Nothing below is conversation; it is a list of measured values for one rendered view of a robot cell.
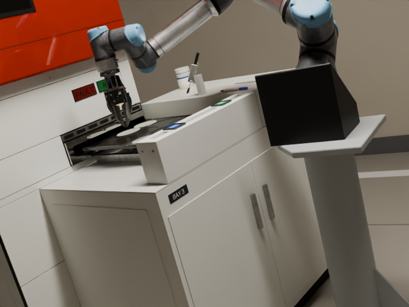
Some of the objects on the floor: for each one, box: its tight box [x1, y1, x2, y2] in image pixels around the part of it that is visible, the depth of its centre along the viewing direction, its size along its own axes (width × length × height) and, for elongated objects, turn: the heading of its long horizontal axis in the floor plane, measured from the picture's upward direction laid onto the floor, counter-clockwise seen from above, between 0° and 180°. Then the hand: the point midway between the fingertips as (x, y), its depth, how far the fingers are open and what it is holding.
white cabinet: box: [40, 125, 329, 307], centre depth 225 cm, size 64×96×82 cm, turn 4°
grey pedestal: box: [277, 115, 409, 307], centre depth 179 cm, size 51×44×82 cm
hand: (125, 123), depth 198 cm, fingers closed
